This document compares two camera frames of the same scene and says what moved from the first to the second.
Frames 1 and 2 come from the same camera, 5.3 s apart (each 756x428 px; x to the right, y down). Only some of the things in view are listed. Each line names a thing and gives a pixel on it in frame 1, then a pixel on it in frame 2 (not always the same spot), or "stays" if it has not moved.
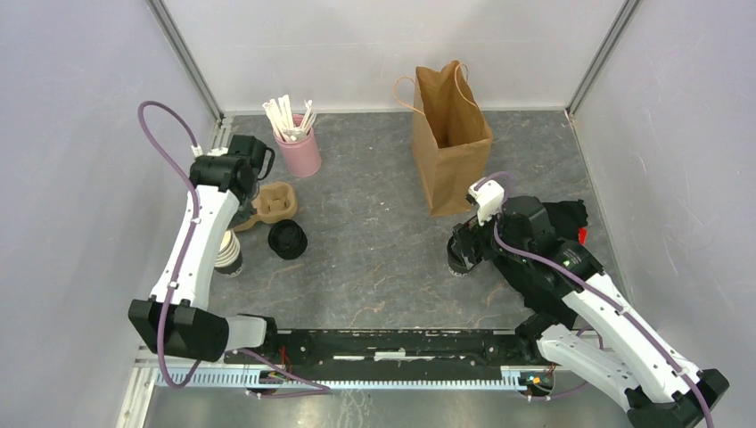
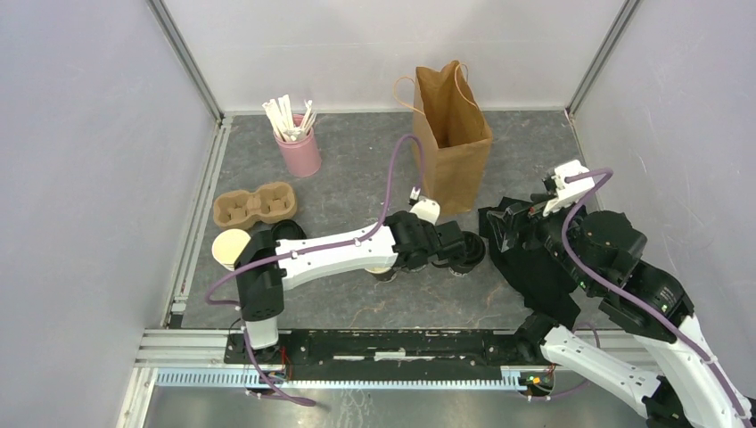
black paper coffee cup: [469, 238] to [462, 271]
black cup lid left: [287, 239] stays
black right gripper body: [492, 246] to [540, 229]
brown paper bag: [450, 138] stays
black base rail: [402, 354] stays
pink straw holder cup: [302, 157] stays
